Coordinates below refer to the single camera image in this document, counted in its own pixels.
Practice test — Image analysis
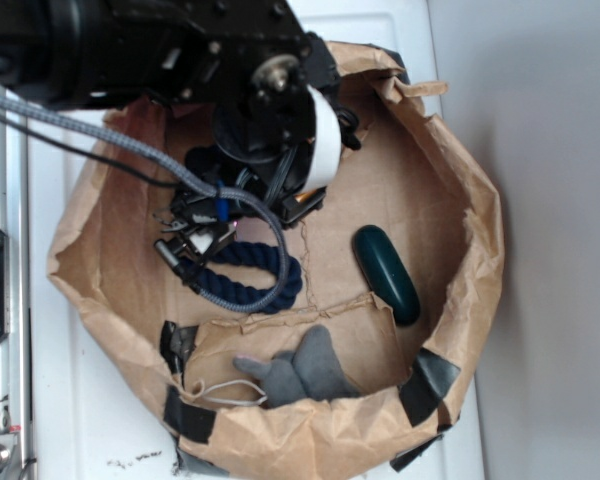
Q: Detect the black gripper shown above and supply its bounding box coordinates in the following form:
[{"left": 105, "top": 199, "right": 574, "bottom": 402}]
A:
[{"left": 212, "top": 33, "right": 361, "bottom": 225}]

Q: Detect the thin black cable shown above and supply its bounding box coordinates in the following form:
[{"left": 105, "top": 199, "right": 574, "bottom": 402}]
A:
[{"left": 0, "top": 104, "right": 181, "bottom": 189}]

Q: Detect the grey braided cable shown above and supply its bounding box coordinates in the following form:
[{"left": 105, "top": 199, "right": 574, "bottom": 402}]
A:
[{"left": 0, "top": 89, "right": 289, "bottom": 316}]

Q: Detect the white string loop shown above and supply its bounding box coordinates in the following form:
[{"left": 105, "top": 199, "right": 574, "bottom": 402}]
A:
[{"left": 189, "top": 378, "right": 269, "bottom": 407}]

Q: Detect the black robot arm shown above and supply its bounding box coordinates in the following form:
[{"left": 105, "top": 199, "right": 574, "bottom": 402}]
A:
[{"left": 0, "top": 1, "right": 361, "bottom": 227}]

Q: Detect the dark green oval case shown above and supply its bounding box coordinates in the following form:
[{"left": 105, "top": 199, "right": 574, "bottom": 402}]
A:
[{"left": 352, "top": 225, "right": 421, "bottom": 327}]

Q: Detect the brown paper bag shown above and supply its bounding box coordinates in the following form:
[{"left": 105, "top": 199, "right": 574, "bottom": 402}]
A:
[{"left": 47, "top": 42, "right": 505, "bottom": 479}]

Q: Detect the aluminium frame rail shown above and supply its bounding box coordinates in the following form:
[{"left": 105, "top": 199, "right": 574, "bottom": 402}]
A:
[{"left": 0, "top": 105, "right": 35, "bottom": 479}]

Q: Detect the dark blue twisted rope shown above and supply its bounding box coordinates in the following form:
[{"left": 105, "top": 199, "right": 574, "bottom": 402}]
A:
[{"left": 179, "top": 241, "right": 304, "bottom": 315}]

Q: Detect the grey plush elephant toy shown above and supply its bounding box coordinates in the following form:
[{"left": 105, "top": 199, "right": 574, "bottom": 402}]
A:
[{"left": 233, "top": 325, "right": 360, "bottom": 408}]

